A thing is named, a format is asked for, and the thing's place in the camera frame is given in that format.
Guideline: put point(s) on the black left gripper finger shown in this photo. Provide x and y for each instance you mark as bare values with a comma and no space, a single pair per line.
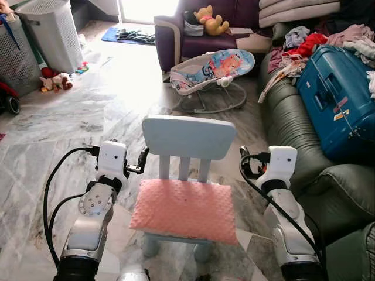
143,159

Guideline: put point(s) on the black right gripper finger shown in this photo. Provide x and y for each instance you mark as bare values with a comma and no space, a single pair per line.
244,158

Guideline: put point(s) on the pink dotted pillow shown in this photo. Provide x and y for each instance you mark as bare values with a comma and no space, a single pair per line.
184,211

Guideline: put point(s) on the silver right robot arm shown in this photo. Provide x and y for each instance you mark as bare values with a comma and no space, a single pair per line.
290,240

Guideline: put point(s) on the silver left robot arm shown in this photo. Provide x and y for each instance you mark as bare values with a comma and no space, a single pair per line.
94,216

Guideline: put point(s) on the green leather sofa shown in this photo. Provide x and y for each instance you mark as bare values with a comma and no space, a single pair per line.
287,123

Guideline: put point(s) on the light blue child chair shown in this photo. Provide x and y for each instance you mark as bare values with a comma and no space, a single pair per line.
187,137

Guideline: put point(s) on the patterned beige cloth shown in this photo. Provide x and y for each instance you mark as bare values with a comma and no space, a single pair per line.
284,73

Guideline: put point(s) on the baby bouncer with cartoon print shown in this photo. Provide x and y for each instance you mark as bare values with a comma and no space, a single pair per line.
217,65

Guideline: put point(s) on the silver left robot leg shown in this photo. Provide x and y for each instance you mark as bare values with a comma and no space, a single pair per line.
133,274

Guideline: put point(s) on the blue hard suitcase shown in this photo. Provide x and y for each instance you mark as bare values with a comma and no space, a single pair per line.
334,82

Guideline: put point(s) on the red and beige plush toy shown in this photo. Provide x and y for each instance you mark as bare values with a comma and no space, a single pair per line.
55,81

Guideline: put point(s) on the purple armchair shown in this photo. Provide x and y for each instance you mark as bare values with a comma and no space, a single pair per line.
170,35

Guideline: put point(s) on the blue floor mat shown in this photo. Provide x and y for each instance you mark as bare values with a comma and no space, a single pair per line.
111,36

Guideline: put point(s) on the red garment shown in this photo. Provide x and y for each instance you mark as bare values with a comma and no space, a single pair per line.
309,44

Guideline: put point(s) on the grey blue garment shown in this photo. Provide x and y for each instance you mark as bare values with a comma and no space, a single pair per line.
296,36

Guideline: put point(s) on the yellow bear plush toy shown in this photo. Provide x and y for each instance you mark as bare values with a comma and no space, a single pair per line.
211,20

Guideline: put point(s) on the red toy car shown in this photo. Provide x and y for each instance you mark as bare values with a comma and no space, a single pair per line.
7,99

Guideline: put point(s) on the white perforated laundry basket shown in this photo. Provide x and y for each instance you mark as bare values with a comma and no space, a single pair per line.
55,35

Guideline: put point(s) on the white garment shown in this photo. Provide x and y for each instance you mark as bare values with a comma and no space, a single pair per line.
362,50

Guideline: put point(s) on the cream folded cushion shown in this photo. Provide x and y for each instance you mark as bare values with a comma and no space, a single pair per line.
299,10

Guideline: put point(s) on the grey perforated laundry basket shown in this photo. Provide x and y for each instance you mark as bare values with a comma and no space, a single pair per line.
16,58

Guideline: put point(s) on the pink garment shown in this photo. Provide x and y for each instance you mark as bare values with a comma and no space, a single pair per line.
351,34

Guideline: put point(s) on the dark clothes pile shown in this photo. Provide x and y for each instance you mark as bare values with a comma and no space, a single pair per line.
351,13

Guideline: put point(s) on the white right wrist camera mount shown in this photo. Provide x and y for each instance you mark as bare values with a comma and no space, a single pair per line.
282,163

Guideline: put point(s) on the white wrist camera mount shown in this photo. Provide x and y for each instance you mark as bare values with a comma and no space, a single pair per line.
111,158
282,163

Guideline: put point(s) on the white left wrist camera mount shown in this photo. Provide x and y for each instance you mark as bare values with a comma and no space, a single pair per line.
111,158

